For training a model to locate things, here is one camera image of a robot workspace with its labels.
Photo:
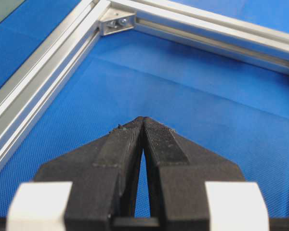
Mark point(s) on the aluminium corner bracket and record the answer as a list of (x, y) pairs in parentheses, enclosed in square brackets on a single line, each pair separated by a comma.
[(115, 20)]

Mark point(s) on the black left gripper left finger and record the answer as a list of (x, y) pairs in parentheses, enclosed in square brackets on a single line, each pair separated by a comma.
[(104, 175)]

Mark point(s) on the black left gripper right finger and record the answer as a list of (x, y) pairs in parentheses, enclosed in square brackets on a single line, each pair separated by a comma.
[(177, 170)]

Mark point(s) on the aluminium extrusion frame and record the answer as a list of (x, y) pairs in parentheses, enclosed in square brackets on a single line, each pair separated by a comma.
[(35, 84)]

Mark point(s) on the blue cloth mat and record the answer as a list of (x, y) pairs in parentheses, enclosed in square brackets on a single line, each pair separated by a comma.
[(234, 109)]

